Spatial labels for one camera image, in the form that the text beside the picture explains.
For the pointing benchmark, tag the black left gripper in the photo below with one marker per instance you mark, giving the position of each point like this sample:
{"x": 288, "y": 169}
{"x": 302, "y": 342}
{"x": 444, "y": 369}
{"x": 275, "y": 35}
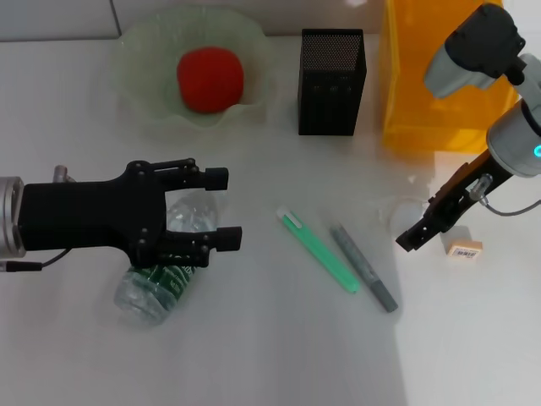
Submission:
{"x": 84, "y": 215}

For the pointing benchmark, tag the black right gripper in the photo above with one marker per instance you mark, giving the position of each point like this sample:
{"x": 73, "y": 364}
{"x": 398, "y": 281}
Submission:
{"x": 469, "y": 190}

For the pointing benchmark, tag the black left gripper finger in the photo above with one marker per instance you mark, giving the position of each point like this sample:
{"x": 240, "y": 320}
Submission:
{"x": 228, "y": 239}
{"x": 215, "y": 178}

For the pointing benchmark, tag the white paper ball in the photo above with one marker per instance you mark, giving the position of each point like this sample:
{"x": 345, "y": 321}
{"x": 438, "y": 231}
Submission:
{"x": 403, "y": 213}

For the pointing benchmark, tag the tan eraser with barcode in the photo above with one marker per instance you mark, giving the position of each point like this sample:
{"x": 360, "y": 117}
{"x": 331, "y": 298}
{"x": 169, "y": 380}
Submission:
{"x": 464, "y": 249}

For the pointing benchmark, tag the grey marker pen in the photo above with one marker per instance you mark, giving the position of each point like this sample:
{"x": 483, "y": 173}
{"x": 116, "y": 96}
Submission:
{"x": 363, "y": 266}

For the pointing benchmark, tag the green pen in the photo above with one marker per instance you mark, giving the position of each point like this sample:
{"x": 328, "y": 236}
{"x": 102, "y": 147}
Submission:
{"x": 321, "y": 254}

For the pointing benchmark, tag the clear green-label water bottle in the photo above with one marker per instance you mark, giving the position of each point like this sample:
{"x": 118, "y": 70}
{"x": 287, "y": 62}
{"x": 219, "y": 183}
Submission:
{"x": 148, "y": 292}

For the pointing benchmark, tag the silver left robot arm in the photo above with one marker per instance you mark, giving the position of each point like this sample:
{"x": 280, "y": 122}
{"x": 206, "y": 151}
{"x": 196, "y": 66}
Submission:
{"x": 10, "y": 215}

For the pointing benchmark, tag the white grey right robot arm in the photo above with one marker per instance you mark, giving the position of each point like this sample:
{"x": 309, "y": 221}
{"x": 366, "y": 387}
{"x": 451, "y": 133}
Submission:
{"x": 477, "y": 51}

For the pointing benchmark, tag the green glass fruit plate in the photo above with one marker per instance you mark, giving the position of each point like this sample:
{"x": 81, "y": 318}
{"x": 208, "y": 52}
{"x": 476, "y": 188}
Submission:
{"x": 148, "y": 84}

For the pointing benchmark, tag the black mesh pen holder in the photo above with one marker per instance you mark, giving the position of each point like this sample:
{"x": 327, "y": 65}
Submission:
{"x": 331, "y": 84}

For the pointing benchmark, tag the yellow plastic bin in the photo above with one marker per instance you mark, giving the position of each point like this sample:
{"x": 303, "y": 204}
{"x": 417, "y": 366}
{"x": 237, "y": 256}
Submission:
{"x": 410, "y": 84}

